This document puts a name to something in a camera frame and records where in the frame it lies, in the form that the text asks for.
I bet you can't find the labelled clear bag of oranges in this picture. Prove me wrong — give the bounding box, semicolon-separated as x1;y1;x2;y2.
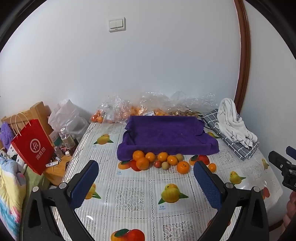
131;91;171;116

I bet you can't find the white light switch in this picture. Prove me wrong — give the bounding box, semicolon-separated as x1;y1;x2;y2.
109;17;126;32

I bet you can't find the grey checked cloth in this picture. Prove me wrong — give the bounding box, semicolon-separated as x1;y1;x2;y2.
201;109;260;161

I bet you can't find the pastel patterned blanket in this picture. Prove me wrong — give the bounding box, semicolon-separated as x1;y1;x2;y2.
0;151;27;240

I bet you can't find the clear bag of brown fruits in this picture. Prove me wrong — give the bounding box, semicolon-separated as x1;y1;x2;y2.
169;91;219;118

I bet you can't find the wooden bedside table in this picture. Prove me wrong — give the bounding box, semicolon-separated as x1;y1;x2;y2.
43;153;72;186

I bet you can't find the purple fuzzy cloth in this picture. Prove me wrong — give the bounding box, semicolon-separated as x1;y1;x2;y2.
0;122;13;150

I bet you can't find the wooden headboard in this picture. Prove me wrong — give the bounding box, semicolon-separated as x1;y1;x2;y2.
1;101;53;149

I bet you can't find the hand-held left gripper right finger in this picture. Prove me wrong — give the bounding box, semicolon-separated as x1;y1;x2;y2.
193;161;270;241

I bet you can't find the clear water bottle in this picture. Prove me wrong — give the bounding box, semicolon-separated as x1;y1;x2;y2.
59;127;75;150

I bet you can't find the red paper bag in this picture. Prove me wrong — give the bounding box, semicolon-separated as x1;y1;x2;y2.
10;113;56;176

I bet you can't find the brown wooden door frame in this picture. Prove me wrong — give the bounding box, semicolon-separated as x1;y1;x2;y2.
233;0;251;114

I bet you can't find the purple towel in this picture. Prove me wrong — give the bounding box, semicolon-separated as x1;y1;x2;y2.
117;115;220;161

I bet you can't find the fruit print tablecloth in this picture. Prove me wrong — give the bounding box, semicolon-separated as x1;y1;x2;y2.
50;116;284;241

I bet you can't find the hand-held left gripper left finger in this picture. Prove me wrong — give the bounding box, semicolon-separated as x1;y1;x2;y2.
22;160;100;241

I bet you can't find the white towel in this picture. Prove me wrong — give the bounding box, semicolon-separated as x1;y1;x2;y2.
215;98;258;149

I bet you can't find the person's right hand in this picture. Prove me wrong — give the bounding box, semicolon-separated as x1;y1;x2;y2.
285;192;296;227

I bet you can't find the white plastic bag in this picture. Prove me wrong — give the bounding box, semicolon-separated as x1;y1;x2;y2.
48;99;89;139

